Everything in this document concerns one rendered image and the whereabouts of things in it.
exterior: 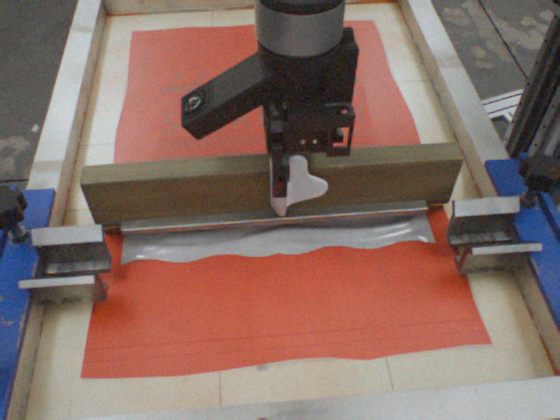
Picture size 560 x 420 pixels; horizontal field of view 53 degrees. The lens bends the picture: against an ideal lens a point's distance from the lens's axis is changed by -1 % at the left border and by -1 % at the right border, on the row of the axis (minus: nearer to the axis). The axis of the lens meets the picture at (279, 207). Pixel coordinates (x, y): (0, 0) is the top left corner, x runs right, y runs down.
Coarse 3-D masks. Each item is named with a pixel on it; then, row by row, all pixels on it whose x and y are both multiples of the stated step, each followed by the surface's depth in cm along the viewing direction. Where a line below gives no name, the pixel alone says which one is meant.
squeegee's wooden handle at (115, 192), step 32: (160, 160) 60; (192, 160) 60; (224, 160) 60; (256, 160) 60; (320, 160) 60; (352, 160) 60; (384, 160) 60; (416, 160) 60; (448, 160) 60; (96, 192) 59; (128, 192) 59; (160, 192) 60; (192, 192) 60; (224, 192) 61; (256, 192) 61; (352, 192) 63; (384, 192) 63; (416, 192) 64; (448, 192) 64; (96, 224) 63
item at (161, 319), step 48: (144, 48) 91; (192, 48) 91; (240, 48) 91; (144, 96) 83; (144, 144) 76; (144, 288) 61; (192, 288) 61; (240, 288) 61; (96, 336) 58; (144, 336) 58; (192, 336) 58; (240, 336) 58; (288, 336) 58
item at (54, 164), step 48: (96, 0) 93; (144, 0) 95; (192, 0) 96; (240, 0) 97; (384, 0) 99; (96, 48) 88; (432, 48) 84; (48, 144) 71; (480, 144) 71; (480, 192) 70; (528, 288) 59; (480, 384) 50; (528, 384) 50
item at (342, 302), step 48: (384, 96) 83; (384, 144) 76; (288, 288) 61; (336, 288) 61; (384, 288) 61; (432, 288) 61; (336, 336) 58; (384, 336) 58; (432, 336) 58; (480, 336) 58
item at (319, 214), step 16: (304, 208) 64; (320, 208) 64; (336, 208) 64; (352, 208) 64; (368, 208) 64; (384, 208) 64; (400, 208) 64; (416, 208) 64; (128, 224) 63; (144, 224) 63; (160, 224) 63; (176, 224) 63; (192, 224) 63; (208, 224) 63; (224, 224) 63; (240, 224) 63; (256, 224) 63; (272, 224) 64
